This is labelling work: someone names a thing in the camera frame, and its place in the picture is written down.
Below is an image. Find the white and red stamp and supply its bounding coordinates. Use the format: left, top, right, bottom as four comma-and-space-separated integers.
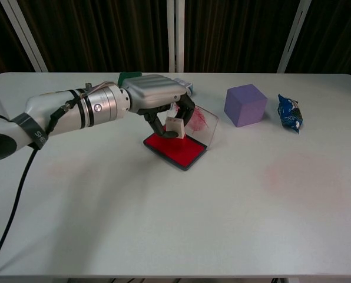
165, 116, 186, 140

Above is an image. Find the purple foam cube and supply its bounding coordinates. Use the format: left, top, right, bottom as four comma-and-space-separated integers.
223, 84, 269, 129

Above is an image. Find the green yellow sponge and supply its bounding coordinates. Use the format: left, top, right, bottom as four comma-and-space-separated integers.
117, 71, 143, 87

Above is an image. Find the white blue small carton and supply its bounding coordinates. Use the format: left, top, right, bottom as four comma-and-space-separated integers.
173, 77, 194, 96

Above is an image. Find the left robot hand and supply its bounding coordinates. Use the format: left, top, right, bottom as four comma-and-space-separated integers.
121, 74, 196, 139

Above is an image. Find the dark pleated curtain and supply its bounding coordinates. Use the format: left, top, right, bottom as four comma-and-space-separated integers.
0, 0, 351, 81

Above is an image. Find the white metal frame post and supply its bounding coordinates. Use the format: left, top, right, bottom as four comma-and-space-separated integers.
0, 0, 49, 73
166, 0, 186, 73
276, 0, 312, 74

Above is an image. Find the red ink pad clear lid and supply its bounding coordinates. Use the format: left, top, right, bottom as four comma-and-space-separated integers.
143, 103, 220, 173

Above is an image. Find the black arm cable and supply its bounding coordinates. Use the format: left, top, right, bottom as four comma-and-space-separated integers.
0, 147, 37, 264

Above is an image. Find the blue snack packet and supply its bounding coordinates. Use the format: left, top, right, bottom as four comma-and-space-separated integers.
277, 94, 305, 135

